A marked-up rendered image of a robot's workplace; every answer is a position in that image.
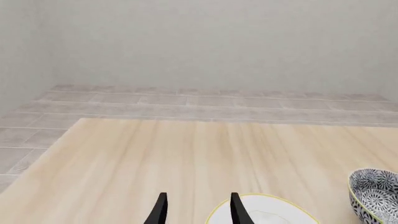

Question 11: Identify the black and white patterned bowl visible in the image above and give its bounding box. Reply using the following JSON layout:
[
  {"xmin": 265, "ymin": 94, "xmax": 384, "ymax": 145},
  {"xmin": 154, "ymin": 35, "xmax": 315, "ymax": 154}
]
[{"xmin": 348, "ymin": 168, "xmax": 398, "ymax": 224}]

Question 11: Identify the white plate with yellow rim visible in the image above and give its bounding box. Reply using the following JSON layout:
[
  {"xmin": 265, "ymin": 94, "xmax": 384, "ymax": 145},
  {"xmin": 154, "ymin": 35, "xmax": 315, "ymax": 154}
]
[{"xmin": 205, "ymin": 193, "xmax": 322, "ymax": 224}]

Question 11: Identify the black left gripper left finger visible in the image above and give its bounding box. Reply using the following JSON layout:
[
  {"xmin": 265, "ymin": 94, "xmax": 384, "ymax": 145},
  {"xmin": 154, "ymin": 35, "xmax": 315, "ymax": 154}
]
[{"xmin": 144, "ymin": 192, "xmax": 169, "ymax": 224}]

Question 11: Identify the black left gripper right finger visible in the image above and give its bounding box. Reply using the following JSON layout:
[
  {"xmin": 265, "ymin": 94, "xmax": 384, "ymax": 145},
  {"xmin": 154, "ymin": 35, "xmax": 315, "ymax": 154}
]
[{"xmin": 230, "ymin": 192, "xmax": 252, "ymax": 224}]

